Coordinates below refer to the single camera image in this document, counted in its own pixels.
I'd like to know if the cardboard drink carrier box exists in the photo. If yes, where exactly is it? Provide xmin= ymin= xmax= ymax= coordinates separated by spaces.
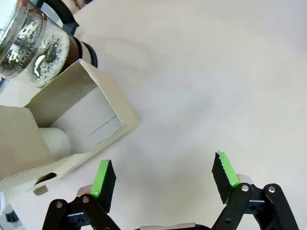
xmin=0 ymin=58 xmax=141 ymax=196

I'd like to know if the person's hand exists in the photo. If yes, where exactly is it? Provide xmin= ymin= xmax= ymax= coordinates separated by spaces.
xmin=73 ymin=0 xmax=94 ymax=11

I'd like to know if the glass french press black handle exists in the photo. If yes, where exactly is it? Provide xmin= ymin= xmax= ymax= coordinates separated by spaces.
xmin=0 ymin=0 xmax=80 ymax=88

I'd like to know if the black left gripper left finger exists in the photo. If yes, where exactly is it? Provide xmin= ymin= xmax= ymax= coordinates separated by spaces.
xmin=42 ymin=159 xmax=120 ymax=230

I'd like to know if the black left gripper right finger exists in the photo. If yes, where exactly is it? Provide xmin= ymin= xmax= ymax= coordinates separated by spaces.
xmin=211 ymin=150 xmax=300 ymax=230

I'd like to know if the small white cup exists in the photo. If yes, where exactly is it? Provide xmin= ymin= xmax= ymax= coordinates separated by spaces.
xmin=39 ymin=126 xmax=72 ymax=155

